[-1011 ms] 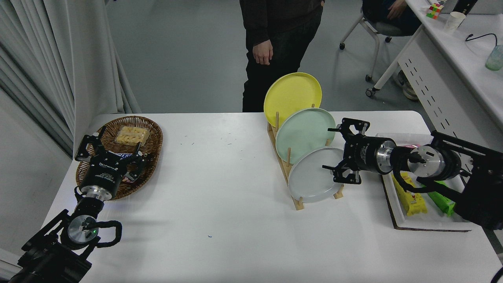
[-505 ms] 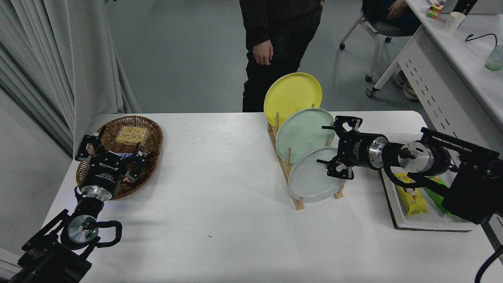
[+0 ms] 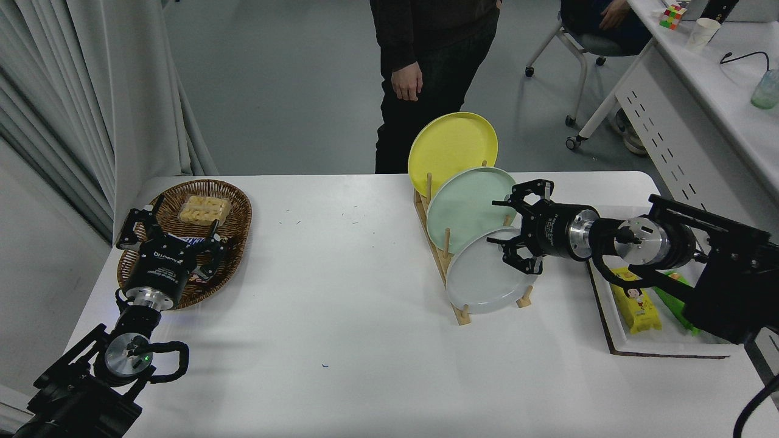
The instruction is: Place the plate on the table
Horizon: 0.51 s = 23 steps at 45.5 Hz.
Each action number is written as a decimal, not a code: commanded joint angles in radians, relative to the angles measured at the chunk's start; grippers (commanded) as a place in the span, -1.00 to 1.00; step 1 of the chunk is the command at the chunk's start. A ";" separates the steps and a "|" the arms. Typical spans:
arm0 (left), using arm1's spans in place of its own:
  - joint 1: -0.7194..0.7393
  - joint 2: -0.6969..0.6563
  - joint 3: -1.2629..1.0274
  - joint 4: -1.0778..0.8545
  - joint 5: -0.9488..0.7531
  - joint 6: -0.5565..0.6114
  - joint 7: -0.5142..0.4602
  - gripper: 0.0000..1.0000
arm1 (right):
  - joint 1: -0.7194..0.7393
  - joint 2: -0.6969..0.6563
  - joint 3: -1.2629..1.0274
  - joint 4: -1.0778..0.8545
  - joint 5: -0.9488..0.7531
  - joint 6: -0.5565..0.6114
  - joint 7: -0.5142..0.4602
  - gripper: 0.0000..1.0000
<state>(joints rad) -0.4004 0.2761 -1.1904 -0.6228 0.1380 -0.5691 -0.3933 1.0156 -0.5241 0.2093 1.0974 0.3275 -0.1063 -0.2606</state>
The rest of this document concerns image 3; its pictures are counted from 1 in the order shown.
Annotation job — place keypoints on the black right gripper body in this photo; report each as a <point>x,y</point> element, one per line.
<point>551,234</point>

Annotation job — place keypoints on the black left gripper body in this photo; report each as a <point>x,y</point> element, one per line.
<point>159,267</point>

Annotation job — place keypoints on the grey plate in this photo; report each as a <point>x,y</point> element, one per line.
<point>481,286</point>

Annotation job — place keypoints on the mint green plate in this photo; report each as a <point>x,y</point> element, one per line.
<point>465,204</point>

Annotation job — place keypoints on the wooden plate rack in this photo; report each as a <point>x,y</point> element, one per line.
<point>464,316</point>

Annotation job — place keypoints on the yellow plate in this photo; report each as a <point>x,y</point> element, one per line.
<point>450,149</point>

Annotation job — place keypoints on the standing person's hand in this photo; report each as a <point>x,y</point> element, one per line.
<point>408,82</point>

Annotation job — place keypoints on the seated person's hand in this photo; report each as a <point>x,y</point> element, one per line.
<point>613,13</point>

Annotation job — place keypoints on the dark snack bar wrapper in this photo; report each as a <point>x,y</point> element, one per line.
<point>176,237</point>

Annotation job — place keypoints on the clear pack of yellow snacks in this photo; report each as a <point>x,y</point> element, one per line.
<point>204,210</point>

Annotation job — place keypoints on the brown wicker basket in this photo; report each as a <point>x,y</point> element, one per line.
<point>237,213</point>

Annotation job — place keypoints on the yellow snack pack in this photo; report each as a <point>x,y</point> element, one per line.
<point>639,310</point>

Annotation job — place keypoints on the seated person's shoe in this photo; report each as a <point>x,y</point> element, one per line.
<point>633,143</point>

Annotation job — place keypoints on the green snack pack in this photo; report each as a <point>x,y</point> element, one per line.
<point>669,304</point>

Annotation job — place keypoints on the white tray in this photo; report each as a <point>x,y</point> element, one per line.
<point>639,344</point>

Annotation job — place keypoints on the grey curtain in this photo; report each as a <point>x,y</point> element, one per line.
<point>91,91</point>

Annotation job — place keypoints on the white-legged office chair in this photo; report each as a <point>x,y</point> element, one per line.
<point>608,45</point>

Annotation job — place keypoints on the seated person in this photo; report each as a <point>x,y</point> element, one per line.
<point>578,15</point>

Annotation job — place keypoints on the standing person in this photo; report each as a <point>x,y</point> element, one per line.
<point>426,30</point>

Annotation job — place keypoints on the white desk with perforated panel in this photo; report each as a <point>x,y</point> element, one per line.
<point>730,109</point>

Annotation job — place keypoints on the colourful puzzle cube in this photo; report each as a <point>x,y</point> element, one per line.
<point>672,16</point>

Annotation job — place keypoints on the white paper cup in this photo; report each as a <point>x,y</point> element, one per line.
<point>703,33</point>

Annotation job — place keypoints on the pale green plastic cup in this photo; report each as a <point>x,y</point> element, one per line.
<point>765,91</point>

